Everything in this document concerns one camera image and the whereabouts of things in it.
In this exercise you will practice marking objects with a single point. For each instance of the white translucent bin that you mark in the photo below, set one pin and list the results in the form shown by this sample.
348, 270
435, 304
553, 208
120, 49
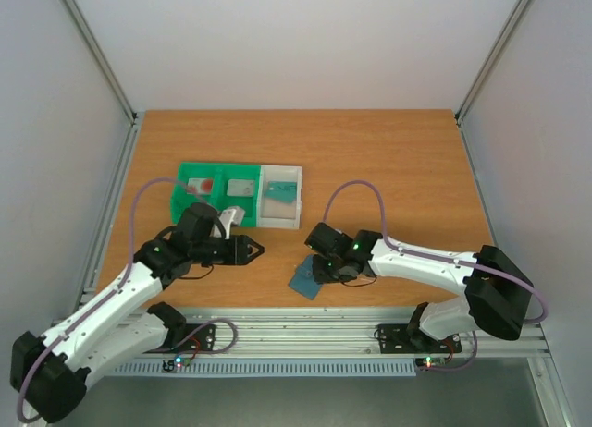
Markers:
274, 214

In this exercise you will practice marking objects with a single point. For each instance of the middle green bin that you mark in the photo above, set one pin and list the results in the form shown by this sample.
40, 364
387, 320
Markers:
249, 205

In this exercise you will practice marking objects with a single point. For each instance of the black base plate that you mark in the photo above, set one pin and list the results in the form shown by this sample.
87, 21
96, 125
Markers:
199, 338
398, 338

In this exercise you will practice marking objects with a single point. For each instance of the green bin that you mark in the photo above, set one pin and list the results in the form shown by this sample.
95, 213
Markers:
183, 197
249, 205

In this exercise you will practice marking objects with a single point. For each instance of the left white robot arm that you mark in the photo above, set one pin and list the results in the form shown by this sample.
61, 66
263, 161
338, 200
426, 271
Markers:
52, 372

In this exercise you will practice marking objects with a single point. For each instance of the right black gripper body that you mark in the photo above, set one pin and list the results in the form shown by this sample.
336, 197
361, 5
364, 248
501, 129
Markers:
319, 271

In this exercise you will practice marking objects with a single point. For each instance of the right small circuit board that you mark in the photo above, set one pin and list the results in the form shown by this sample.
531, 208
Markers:
429, 362

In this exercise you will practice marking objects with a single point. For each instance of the teal leather card holder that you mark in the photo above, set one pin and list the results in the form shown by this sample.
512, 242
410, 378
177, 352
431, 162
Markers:
303, 281

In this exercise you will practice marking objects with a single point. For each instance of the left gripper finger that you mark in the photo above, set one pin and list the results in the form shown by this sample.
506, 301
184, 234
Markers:
246, 245
244, 257

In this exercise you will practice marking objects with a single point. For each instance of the small circuit board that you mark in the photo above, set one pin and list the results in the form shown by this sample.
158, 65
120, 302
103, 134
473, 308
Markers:
429, 362
175, 364

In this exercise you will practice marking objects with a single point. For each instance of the aluminium frame post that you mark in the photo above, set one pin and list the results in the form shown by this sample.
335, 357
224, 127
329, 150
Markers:
86, 33
507, 31

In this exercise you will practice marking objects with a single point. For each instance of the teal card in bin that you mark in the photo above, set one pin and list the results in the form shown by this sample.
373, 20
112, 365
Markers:
281, 191

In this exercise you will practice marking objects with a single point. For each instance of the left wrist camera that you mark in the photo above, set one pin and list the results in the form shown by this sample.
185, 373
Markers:
231, 216

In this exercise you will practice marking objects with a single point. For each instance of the red and white card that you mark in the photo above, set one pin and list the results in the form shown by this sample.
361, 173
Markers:
202, 185

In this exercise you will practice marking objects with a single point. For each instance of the aluminium front rail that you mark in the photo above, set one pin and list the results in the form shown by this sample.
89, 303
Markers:
334, 332

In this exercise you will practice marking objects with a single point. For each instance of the left small circuit board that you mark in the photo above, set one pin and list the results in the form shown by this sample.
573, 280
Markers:
175, 364

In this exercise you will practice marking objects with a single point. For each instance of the grey white card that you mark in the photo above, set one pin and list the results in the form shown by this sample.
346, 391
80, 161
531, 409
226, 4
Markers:
242, 188

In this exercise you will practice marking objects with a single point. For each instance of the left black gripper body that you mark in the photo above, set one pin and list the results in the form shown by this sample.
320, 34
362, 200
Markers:
203, 254

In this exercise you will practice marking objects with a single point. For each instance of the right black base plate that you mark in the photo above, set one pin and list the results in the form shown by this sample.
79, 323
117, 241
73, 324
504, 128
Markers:
398, 338

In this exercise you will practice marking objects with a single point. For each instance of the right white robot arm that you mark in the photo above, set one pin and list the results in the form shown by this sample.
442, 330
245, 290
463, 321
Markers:
490, 291

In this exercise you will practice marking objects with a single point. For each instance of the right aluminium frame post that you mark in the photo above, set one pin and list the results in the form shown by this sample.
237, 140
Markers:
507, 31

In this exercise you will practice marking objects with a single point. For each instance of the left aluminium frame post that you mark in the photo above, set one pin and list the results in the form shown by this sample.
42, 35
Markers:
86, 33

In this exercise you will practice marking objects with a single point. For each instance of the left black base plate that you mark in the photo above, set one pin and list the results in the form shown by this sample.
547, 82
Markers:
199, 338

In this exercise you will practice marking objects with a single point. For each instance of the left green bin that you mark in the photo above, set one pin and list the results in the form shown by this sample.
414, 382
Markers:
183, 197

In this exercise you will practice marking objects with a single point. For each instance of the grey slotted cable duct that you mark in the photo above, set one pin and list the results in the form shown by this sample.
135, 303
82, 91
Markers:
214, 368

